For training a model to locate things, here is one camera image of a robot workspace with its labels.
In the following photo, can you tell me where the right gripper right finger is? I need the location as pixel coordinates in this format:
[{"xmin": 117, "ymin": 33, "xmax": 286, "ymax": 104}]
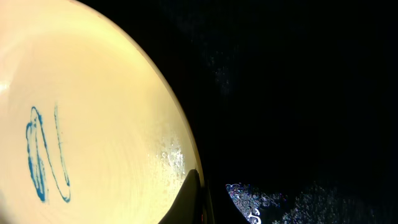
[{"xmin": 203, "ymin": 182, "xmax": 248, "ymax": 224}]

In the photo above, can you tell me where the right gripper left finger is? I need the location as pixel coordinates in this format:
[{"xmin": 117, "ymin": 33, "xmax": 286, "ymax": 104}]
[{"xmin": 159, "ymin": 169, "xmax": 202, "ymax": 224}]

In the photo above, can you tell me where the yellow plate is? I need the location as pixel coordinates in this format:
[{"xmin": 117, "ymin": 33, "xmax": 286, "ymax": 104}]
[{"xmin": 1, "ymin": 0, "xmax": 203, "ymax": 223}]

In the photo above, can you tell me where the black round tray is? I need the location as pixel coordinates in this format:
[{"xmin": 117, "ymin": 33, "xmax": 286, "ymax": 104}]
[{"xmin": 88, "ymin": 1, "xmax": 397, "ymax": 223}]

